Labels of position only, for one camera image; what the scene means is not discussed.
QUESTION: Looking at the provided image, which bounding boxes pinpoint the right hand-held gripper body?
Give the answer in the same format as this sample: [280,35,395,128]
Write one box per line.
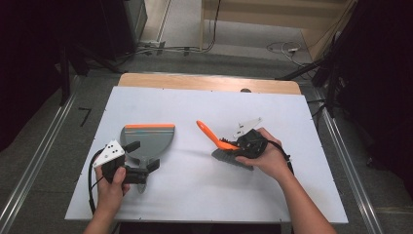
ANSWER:
[233,117,269,160]

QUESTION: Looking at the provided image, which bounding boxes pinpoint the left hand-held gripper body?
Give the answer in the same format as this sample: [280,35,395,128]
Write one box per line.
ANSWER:
[93,139,150,184]

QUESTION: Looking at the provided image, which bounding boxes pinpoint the grey dustpan with orange edge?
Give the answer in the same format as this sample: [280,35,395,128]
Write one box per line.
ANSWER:
[119,123,176,194]

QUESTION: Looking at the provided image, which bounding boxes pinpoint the grey brush with orange handle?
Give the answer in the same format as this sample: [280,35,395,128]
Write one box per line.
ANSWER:
[196,120,255,172]

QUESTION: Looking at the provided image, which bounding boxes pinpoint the person's right hand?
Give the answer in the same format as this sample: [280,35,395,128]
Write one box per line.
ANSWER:
[235,127,291,183]

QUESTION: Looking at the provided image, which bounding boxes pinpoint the person's left hand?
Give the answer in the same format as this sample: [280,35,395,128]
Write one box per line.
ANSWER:
[94,165,131,213]

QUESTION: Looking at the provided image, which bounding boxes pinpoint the white board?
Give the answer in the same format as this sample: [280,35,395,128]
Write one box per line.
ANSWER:
[64,86,349,224]

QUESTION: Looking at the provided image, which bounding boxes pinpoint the wooden table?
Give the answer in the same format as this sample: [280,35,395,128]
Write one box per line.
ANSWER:
[117,72,302,96]

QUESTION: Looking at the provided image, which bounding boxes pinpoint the black metal stand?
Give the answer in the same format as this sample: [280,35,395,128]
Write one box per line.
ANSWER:
[276,32,340,118]

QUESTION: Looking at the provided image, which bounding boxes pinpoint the dark cabinet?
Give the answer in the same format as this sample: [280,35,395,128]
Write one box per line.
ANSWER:
[96,0,149,61]

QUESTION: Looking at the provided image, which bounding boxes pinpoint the black curtain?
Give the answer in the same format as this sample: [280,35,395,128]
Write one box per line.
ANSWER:
[337,0,413,191]
[0,0,71,154]

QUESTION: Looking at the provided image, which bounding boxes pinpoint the beige wooden platform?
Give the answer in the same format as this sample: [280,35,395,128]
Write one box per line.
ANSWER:
[199,0,358,61]

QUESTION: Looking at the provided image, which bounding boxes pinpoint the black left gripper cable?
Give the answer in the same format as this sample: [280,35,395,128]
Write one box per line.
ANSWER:
[87,147,106,215]

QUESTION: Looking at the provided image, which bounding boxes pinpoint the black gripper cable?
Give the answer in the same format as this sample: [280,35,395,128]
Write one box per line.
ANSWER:
[267,139,295,176]
[87,147,106,215]

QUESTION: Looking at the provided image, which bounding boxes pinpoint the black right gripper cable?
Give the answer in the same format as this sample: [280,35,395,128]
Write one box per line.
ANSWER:
[267,139,295,176]

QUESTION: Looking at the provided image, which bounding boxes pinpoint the metal floor rail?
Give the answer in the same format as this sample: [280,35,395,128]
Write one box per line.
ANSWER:
[313,87,384,234]
[0,76,82,234]

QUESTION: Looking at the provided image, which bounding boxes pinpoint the white looped cable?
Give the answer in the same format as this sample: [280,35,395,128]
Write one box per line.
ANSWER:
[266,40,306,67]

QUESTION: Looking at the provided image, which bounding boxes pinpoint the grey floor cables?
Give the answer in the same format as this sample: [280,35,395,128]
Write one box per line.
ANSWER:
[130,44,215,57]

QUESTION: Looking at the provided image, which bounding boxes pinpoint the black hanging cable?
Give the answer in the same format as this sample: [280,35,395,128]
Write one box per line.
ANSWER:
[206,0,223,53]

